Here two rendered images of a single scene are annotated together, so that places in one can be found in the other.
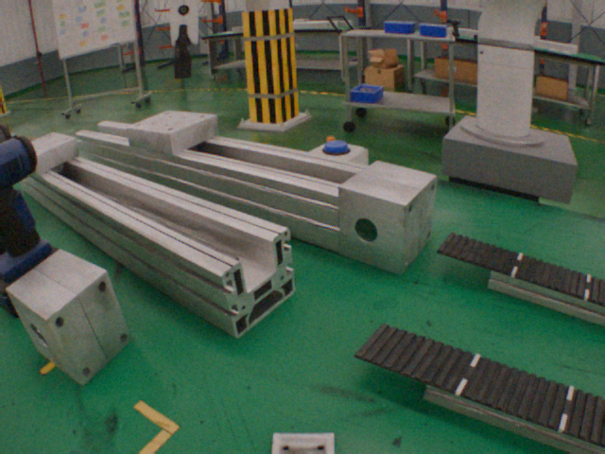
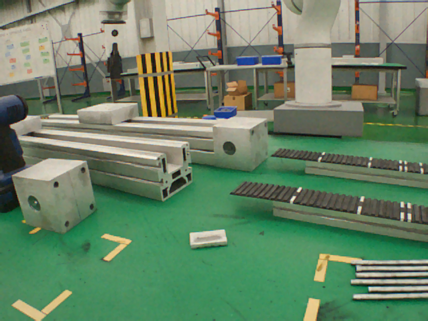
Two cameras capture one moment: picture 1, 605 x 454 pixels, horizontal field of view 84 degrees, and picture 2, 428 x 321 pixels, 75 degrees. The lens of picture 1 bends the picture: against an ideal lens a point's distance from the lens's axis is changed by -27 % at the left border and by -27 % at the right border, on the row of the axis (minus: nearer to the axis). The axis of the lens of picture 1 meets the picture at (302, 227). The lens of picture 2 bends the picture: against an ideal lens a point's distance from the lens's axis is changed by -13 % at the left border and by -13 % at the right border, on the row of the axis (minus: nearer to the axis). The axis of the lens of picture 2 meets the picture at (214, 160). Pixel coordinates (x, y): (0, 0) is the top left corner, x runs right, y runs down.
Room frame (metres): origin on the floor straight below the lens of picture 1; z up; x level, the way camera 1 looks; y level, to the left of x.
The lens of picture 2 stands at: (-0.20, 0.04, 1.03)
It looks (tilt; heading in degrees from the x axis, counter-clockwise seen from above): 19 degrees down; 353
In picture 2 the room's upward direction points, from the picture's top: 4 degrees counter-clockwise
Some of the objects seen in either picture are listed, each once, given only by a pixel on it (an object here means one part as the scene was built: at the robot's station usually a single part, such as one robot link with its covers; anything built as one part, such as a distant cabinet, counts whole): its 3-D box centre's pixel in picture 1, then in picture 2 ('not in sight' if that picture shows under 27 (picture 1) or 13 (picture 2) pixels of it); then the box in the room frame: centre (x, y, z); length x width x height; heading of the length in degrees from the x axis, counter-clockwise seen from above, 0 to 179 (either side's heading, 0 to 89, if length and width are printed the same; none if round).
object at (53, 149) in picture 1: (46, 157); (15, 130); (0.77, 0.55, 0.87); 0.16 x 0.11 x 0.07; 51
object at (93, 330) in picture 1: (76, 308); (59, 190); (0.32, 0.26, 0.83); 0.11 x 0.10 x 0.10; 151
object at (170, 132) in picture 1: (170, 136); (108, 117); (0.76, 0.24, 0.87); 0.16 x 0.11 x 0.07; 51
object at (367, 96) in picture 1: (397, 72); (246, 95); (3.49, -0.87, 0.50); 1.03 x 0.55 x 1.01; 69
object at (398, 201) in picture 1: (393, 210); (243, 140); (0.49, -0.12, 0.83); 0.12 x 0.09 x 0.10; 141
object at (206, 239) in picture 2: (303, 449); (208, 239); (0.18, 0.01, 0.78); 0.05 x 0.03 x 0.01; 87
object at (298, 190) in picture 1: (174, 160); (110, 132); (0.76, 0.24, 0.82); 0.80 x 0.10 x 0.09; 51
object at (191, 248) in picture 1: (95, 200); (59, 151); (0.62, 0.36, 0.82); 0.80 x 0.10 x 0.09; 51
